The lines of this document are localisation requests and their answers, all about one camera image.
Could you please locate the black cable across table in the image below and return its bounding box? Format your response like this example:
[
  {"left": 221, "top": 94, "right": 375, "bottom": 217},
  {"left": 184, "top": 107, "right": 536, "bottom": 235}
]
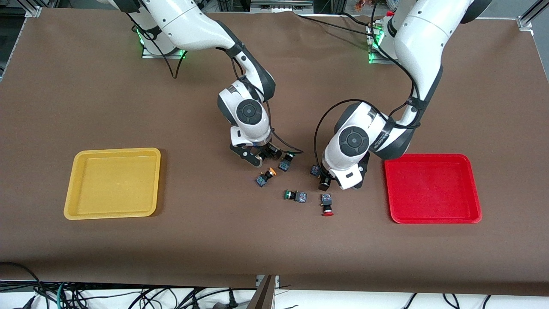
[{"left": 294, "top": 13, "right": 374, "bottom": 35}]

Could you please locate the silver metal bracket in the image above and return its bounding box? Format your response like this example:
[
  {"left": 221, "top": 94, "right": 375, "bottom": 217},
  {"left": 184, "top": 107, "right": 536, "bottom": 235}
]
[{"left": 256, "top": 275, "right": 281, "bottom": 289}]

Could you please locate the grey metal box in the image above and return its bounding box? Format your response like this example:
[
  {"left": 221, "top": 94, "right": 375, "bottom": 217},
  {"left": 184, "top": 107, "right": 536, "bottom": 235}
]
[{"left": 250, "top": 0, "right": 314, "bottom": 14}]

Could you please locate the yellow plastic tray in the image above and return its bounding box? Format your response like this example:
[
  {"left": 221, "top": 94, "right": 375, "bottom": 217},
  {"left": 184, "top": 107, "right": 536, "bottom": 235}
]
[{"left": 63, "top": 148, "right": 161, "bottom": 220}]

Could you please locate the yellow push button blue base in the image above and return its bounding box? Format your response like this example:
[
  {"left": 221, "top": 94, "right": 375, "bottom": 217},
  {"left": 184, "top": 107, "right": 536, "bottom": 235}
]
[{"left": 255, "top": 167, "right": 278, "bottom": 188}]

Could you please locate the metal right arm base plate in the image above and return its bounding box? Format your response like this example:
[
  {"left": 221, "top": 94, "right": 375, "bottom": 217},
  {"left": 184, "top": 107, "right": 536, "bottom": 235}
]
[{"left": 141, "top": 41, "right": 188, "bottom": 60}]

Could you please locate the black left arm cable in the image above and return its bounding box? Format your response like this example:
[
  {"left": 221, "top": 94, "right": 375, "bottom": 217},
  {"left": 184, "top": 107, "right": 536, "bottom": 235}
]
[{"left": 314, "top": 43, "right": 426, "bottom": 173}]

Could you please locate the red plastic tray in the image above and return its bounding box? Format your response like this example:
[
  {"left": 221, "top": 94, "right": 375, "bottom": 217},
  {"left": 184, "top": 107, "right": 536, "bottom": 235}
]
[{"left": 384, "top": 154, "right": 483, "bottom": 224}]

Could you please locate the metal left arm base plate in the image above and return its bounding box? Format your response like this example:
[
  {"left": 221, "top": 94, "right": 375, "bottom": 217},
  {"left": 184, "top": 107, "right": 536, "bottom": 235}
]
[{"left": 367, "top": 24, "right": 398, "bottom": 65}]

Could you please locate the green push button blue base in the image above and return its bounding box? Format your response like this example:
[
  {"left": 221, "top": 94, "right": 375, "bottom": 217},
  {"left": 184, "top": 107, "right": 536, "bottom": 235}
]
[
  {"left": 278, "top": 153, "right": 296, "bottom": 173},
  {"left": 283, "top": 189, "right": 308, "bottom": 204}
]

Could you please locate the brown table leg beam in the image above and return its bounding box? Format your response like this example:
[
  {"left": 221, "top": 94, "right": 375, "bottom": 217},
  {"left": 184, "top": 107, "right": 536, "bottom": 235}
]
[{"left": 247, "top": 275, "right": 278, "bottom": 309}]

